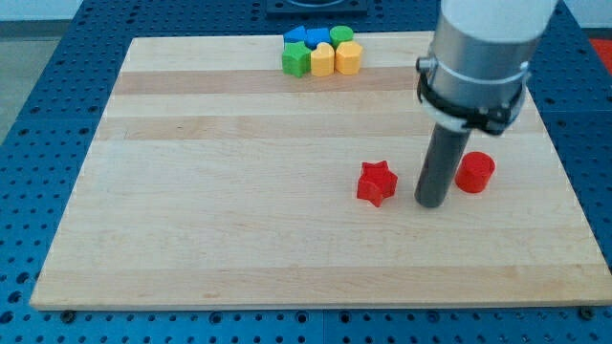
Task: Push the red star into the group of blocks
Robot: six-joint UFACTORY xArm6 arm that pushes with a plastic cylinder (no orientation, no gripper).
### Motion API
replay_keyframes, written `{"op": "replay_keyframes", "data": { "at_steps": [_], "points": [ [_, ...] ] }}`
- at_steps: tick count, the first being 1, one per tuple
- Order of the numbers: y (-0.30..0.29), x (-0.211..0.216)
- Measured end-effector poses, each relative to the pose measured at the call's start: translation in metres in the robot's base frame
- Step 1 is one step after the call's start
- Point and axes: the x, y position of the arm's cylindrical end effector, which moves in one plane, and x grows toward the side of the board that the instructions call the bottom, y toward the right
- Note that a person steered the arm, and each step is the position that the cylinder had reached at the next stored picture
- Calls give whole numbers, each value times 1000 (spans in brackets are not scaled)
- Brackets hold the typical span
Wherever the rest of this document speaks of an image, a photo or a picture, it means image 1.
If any red star block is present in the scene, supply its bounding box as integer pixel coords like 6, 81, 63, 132
356, 161, 398, 207

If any green cylinder block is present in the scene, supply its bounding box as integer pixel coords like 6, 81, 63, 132
329, 25, 354, 49

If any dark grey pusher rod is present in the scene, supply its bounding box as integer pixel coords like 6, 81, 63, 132
414, 124, 470, 208

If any blue square block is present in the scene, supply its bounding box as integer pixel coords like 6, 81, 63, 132
305, 27, 331, 50

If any black cable clamp ring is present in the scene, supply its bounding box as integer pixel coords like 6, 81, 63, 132
416, 55, 531, 137

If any yellow hexagon block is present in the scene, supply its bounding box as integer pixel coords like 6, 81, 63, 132
335, 41, 363, 75

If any wooden board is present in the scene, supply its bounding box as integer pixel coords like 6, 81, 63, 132
30, 32, 611, 311

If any red cylinder block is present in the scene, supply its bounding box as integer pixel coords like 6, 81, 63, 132
454, 151, 496, 193

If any blue triangle block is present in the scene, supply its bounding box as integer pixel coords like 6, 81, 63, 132
283, 26, 307, 43

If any green star block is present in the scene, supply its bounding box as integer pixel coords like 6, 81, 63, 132
282, 41, 312, 77

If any yellow heart block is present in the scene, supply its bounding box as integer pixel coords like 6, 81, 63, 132
311, 42, 335, 76

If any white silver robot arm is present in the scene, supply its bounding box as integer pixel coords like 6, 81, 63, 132
416, 0, 557, 136

